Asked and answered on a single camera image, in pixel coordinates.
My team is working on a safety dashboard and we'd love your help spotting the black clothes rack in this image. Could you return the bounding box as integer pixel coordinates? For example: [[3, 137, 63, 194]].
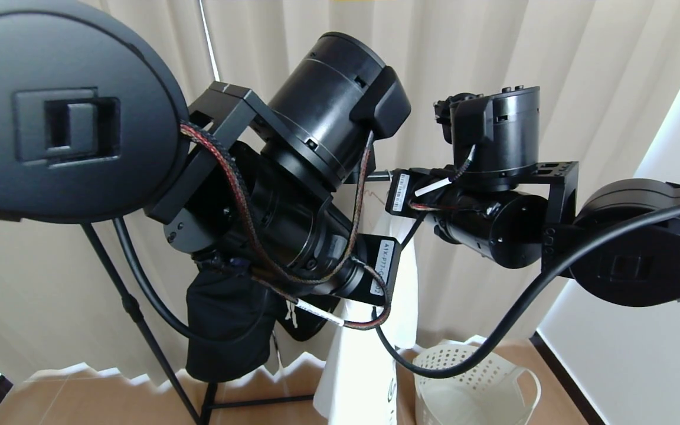
[[79, 168, 397, 425]]

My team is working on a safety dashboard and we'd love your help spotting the black garment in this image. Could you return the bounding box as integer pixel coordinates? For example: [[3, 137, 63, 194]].
[[185, 251, 342, 384]]

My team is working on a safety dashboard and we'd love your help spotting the white garment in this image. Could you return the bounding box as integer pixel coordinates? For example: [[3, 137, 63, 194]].
[[313, 211, 420, 425]]

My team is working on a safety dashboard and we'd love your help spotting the black cable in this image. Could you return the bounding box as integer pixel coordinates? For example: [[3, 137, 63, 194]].
[[112, 217, 271, 344], [374, 194, 680, 380]]

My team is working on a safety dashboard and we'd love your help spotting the white laundry basket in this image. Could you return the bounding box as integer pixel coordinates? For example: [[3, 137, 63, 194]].
[[413, 344, 542, 425]]

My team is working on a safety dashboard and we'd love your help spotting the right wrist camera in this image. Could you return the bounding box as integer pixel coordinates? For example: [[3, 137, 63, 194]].
[[433, 93, 460, 143]]

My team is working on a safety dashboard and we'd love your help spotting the beige curtain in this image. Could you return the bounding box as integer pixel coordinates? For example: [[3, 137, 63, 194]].
[[0, 0, 680, 384]]

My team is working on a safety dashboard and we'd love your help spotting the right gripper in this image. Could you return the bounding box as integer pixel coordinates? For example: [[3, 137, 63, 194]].
[[385, 168, 454, 215]]

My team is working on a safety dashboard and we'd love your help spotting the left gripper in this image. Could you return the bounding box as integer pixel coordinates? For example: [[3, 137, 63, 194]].
[[315, 232, 404, 308]]

